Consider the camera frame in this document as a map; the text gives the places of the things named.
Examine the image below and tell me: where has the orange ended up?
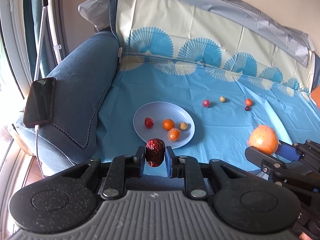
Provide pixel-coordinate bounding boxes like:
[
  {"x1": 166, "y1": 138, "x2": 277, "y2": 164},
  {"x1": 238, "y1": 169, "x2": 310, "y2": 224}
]
[
  {"x1": 248, "y1": 125, "x2": 279, "y2": 154},
  {"x1": 168, "y1": 128, "x2": 181, "y2": 142}
]

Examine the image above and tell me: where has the dark red jujube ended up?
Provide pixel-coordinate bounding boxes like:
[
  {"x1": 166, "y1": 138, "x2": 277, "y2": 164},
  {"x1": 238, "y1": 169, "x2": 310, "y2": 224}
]
[{"x1": 145, "y1": 138, "x2": 165, "y2": 167}]

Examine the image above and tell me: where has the orange tangerine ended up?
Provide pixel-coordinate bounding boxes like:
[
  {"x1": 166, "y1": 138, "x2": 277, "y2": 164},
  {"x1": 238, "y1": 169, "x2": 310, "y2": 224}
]
[
  {"x1": 245, "y1": 99, "x2": 253, "y2": 107},
  {"x1": 162, "y1": 119, "x2": 175, "y2": 131}
]

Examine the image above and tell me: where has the red cherry tomato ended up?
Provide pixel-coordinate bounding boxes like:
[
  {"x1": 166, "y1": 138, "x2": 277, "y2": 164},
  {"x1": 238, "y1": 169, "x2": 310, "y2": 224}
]
[{"x1": 144, "y1": 117, "x2": 154, "y2": 129}]

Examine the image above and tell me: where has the person's right hand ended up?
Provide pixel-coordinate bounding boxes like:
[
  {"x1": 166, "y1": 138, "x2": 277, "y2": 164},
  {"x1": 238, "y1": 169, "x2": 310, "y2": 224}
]
[{"x1": 299, "y1": 232, "x2": 312, "y2": 240}]

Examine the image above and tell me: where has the wrapped orange in plate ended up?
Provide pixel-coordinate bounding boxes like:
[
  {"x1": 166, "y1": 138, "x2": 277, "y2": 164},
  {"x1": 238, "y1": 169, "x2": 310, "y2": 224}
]
[{"x1": 168, "y1": 128, "x2": 181, "y2": 142}]

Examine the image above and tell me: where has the small tan longan in plate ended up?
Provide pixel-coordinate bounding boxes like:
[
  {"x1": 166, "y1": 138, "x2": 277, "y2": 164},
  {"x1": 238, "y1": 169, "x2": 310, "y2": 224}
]
[{"x1": 179, "y1": 122, "x2": 188, "y2": 131}]

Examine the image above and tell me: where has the light blue plate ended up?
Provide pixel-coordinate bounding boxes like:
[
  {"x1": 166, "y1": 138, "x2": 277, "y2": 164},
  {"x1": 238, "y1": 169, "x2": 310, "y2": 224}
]
[{"x1": 133, "y1": 101, "x2": 195, "y2": 148}]

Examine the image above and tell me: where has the wrapped pink lychee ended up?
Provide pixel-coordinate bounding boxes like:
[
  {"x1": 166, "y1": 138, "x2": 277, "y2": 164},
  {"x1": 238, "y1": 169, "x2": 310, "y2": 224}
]
[{"x1": 202, "y1": 99, "x2": 210, "y2": 108}]

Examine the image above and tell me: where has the blue patterned sofa cloth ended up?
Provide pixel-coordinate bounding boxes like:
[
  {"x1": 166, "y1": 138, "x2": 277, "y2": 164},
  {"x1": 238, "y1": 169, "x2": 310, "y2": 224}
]
[{"x1": 95, "y1": 0, "x2": 319, "y2": 171}]

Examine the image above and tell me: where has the black smartphone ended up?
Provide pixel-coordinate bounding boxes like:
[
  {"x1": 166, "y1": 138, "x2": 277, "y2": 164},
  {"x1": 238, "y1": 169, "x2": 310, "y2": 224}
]
[{"x1": 23, "y1": 77, "x2": 56, "y2": 128}]

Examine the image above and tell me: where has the grey plastic cover sheet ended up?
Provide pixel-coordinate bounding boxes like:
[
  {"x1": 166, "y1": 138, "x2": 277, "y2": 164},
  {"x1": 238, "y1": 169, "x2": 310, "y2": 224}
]
[{"x1": 78, "y1": 0, "x2": 315, "y2": 66}]

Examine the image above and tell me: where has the dark green curtain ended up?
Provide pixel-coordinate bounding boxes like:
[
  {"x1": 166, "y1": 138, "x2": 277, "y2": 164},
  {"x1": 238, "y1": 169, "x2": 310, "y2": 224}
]
[{"x1": 22, "y1": 0, "x2": 70, "y2": 81}]

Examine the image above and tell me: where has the white charging cable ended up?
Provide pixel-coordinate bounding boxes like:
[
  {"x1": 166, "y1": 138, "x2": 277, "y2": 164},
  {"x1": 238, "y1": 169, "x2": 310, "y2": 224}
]
[{"x1": 35, "y1": 124, "x2": 47, "y2": 179}]

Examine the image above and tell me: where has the white window frame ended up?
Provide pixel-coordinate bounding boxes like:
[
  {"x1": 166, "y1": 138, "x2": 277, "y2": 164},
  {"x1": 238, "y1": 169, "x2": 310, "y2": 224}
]
[{"x1": 1, "y1": 0, "x2": 31, "y2": 97}]

